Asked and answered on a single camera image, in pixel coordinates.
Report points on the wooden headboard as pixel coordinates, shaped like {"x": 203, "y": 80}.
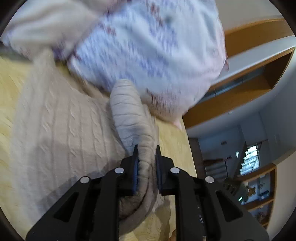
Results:
{"x": 259, "y": 54}

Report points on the yellow orange patterned bedsheet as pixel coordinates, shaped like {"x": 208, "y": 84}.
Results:
{"x": 174, "y": 143}

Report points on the stair railing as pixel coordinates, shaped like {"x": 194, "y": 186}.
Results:
{"x": 245, "y": 162}

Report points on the beige cable knit sweater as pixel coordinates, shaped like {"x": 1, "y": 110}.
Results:
{"x": 61, "y": 134}

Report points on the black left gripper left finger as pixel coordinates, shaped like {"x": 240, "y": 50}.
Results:
{"x": 89, "y": 210}

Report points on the wooden bookshelf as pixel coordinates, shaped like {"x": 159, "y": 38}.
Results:
{"x": 262, "y": 188}

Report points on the floral white pillow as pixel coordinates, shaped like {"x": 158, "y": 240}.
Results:
{"x": 172, "y": 51}

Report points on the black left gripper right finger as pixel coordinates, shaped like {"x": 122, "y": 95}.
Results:
{"x": 204, "y": 209}

